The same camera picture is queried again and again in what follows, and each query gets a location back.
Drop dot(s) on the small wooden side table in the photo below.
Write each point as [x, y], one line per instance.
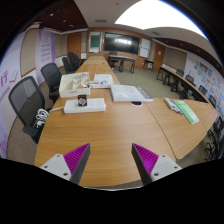
[148, 61]

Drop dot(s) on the white printed paper sheet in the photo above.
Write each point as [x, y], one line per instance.
[103, 78]

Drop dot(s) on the dark-legged wooden desk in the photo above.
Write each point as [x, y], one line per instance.
[123, 58]

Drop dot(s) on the wooden door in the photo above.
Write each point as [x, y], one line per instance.
[159, 55]
[74, 45]

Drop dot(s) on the large black wall screen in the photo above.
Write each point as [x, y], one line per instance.
[121, 43]

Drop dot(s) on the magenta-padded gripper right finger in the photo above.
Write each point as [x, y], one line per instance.
[163, 166]

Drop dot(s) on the flat white and blue box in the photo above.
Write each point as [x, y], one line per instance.
[98, 85]

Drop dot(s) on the purple wall banner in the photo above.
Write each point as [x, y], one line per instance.
[45, 50]

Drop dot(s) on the white power strip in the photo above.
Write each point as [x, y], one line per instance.
[95, 106]

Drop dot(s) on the large black mesh office chair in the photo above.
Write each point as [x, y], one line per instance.
[25, 100]

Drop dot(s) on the white framed whiteboard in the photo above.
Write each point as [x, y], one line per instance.
[145, 47]

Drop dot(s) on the colourful wall posters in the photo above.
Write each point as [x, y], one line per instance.
[208, 76]

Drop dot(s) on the long curved wooden desk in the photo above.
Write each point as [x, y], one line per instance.
[180, 80]

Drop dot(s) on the white book with dark stripe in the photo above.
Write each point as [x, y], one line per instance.
[126, 93]

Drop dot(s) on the white pack of markers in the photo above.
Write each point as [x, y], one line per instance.
[170, 104]

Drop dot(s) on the bright ceiling light panel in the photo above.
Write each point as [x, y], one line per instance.
[156, 16]

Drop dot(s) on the green booklet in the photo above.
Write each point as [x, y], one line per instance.
[186, 111]

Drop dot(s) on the row of black office chairs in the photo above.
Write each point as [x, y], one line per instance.
[71, 61]

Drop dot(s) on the line of black office chairs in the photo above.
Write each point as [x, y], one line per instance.
[213, 100]

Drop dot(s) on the white open cardboard box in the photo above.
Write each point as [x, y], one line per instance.
[68, 90]

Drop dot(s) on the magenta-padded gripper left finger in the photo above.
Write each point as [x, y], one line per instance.
[56, 165]

